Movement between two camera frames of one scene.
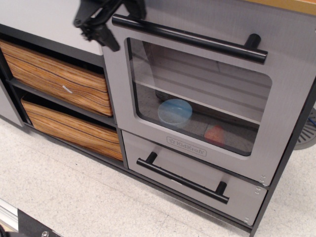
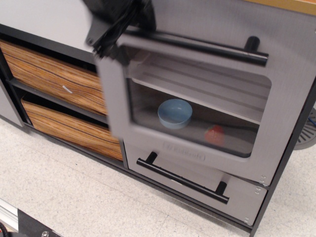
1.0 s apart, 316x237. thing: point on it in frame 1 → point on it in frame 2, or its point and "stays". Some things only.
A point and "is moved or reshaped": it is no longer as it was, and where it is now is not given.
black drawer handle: [218, 193] stays
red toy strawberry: [215, 134] stays
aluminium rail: [9, 215] stays
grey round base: [307, 138] stays
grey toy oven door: [239, 112] is moved or reshaped
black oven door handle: [249, 50] is moved or reshaped
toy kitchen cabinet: [206, 98] stays
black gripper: [92, 15] → [110, 18]
